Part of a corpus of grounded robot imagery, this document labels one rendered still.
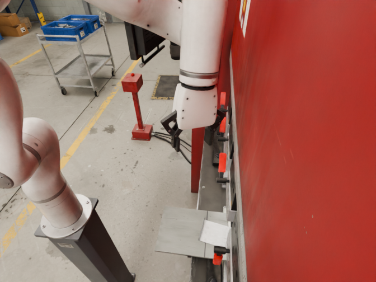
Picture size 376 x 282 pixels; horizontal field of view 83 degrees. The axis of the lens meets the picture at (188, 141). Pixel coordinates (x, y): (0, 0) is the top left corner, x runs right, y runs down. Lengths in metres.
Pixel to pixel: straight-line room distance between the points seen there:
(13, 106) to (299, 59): 0.60
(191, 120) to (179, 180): 1.82
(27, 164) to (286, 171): 0.63
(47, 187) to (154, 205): 1.42
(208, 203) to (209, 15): 0.86
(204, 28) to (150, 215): 1.83
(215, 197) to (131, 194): 1.27
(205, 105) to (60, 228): 0.75
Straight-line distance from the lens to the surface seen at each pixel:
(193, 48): 0.44
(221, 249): 0.60
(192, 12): 0.44
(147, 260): 1.93
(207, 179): 1.18
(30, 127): 0.78
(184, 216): 0.92
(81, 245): 1.06
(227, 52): 1.30
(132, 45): 1.56
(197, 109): 0.48
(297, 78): 0.24
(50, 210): 0.90
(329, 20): 0.21
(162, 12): 0.52
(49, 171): 0.83
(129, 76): 2.44
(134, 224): 2.07
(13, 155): 0.68
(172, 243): 0.87
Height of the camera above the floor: 1.80
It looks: 42 degrees down
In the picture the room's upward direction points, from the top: straight up
